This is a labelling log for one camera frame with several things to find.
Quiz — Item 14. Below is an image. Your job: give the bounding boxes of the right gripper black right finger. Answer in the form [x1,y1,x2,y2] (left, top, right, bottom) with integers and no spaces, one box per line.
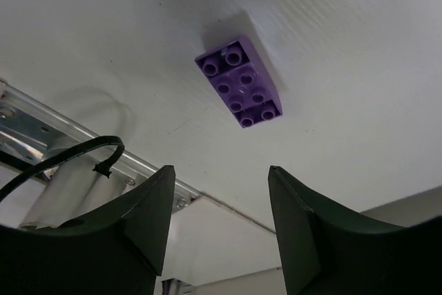
[268,166,441,294]

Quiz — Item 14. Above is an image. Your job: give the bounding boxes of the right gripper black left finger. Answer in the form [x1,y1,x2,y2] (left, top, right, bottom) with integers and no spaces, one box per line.
[1,165,175,294]

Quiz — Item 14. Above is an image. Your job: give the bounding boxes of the purple long lego brick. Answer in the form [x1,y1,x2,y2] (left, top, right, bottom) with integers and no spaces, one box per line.
[195,35,282,129]

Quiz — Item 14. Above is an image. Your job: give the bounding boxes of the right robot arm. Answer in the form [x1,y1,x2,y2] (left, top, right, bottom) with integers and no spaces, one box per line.
[1,160,441,294]

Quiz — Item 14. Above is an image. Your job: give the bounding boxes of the black thin base cable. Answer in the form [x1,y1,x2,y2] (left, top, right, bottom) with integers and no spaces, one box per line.
[0,135,126,202]

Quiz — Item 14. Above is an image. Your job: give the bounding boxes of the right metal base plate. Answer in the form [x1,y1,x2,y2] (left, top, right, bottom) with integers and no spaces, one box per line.
[1,78,202,212]

